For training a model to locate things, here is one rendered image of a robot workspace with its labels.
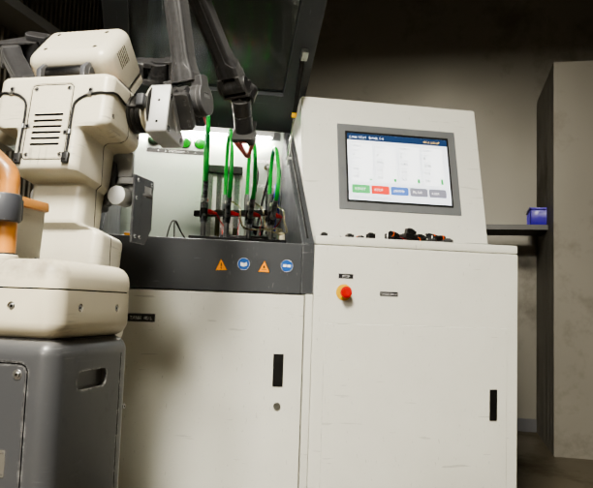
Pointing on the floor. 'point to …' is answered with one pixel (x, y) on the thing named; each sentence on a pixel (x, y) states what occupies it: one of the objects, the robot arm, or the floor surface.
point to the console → (407, 325)
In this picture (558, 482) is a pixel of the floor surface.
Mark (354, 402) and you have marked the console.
